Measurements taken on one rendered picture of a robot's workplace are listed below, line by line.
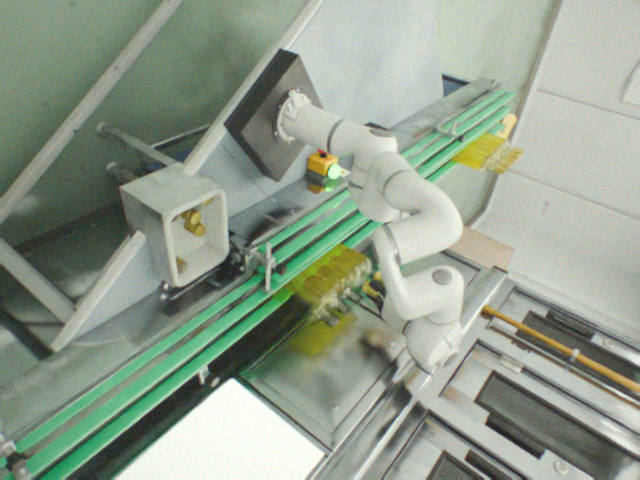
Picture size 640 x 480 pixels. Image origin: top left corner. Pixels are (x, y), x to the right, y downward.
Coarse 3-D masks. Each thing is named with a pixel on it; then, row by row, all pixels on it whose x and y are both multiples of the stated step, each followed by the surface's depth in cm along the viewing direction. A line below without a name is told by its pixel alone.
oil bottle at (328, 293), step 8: (304, 272) 136; (296, 280) 134; (304, 280) 133; (312, 280) 134; (320, 280) 134; (312, 288) 131; (320, 288) 131; (328, 288) 132; (320, 296) 130; (328, 296) 129; (336, 296) 131; (328, 304) 130
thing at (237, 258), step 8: (232, 240) 125; (240, 240) 125; (232, 248) 126; (240, 248) 124; (232, 256) 127; (240, 256) 126; (248, 256) 125; (232, 264) 130; (240, 264) 127; (248, 264) 126; (248, 272) 128
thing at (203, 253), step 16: (208, 192) 109; (176, 208) 103; (208, 208) 118; (224, 208) 115; (176, 224) 115; (208, 224) 122; (224, 224) 118; (176, 240) 117; (192, 240) 122; (208, 240) 125; (224, 240) 121; (192, 256) 122; (208, 256) 123; (224, 256) 124; (176, 272) 112; (192, 272) 118
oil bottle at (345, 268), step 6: (330, 252) 144; (318, 258) 141; (324, 258) 141; (330, 258) 142; (336, 258) 142; (342, 258) 142; (330, 264) 139; (336, 264) 140; (342, 264) 140; (348, 264) 140; (336, 270) 138; (342, 270) 138; (348, 270) 138; (354, 270) 138; (348, 276) 137; (354, 276) 137; (360, 276) 139; (354, 282) 137
